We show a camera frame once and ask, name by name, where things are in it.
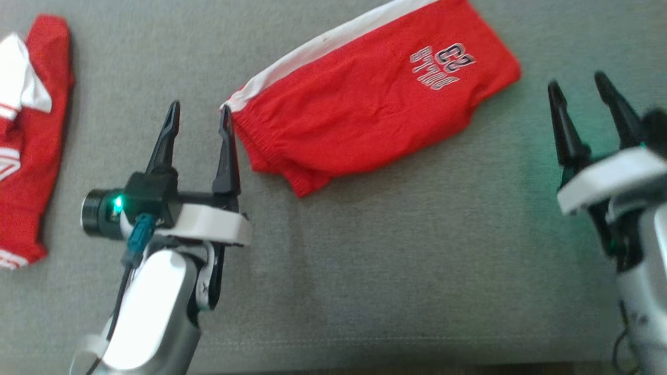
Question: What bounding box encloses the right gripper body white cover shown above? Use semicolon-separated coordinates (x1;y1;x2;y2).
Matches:
557;147;667;271

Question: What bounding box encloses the red shorts white side stripe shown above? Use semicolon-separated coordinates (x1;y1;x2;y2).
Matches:
220;0;522;198

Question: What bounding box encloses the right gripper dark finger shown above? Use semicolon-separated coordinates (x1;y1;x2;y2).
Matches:
594;71;644;149
547;81;592;172

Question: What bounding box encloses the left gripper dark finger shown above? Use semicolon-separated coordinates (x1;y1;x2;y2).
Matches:
146;101;181;175
211;106;241;197

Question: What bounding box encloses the arm black cable teal plug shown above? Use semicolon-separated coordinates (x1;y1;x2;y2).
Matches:
99;212;157;365
612;299;644;375

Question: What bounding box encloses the red Bulls basketball jersey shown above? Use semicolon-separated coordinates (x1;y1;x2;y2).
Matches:
0;14;75;270

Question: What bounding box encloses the right arm black cable teal plug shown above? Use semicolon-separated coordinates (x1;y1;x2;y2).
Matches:
612;299;644;375

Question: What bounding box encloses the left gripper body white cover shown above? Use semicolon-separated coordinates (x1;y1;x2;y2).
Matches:
81;189;252;312

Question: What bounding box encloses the left arm black cable teal plug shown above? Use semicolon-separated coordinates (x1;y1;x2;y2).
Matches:
99;212;157;365

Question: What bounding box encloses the grey sofa seat cushion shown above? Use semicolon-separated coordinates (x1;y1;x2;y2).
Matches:
0;0;667;373

